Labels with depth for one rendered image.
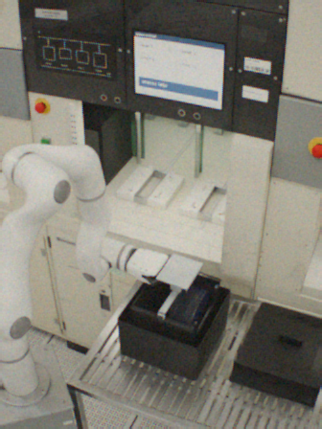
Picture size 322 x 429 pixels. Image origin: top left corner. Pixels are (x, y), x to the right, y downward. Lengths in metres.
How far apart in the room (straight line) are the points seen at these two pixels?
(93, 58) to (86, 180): 0.46
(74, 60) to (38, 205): 0.64
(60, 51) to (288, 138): 0.78
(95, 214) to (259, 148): 0.51
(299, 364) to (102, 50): 1.15
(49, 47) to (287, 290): 1.17
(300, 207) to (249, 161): 0.23
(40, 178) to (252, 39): 0.68
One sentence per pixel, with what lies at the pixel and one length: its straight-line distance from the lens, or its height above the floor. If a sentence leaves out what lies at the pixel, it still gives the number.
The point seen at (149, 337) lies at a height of 0.91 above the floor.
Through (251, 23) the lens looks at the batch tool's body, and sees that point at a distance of 1.59.
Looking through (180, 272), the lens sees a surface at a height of 1.09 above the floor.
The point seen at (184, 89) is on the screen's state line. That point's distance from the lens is 1.74.
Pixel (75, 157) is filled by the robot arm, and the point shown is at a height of 1.47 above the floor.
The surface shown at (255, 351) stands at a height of 0.86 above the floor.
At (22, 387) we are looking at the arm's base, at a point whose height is 0.82.
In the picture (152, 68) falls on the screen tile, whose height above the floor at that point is 1.56.
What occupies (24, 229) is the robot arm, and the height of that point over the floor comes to 1.36.
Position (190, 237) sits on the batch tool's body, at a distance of 2.17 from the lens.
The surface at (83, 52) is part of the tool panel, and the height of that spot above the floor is 1.58.
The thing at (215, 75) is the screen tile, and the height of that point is 1.58.
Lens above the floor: 2.27
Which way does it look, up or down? 38 degrees down
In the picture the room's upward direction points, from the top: straight up
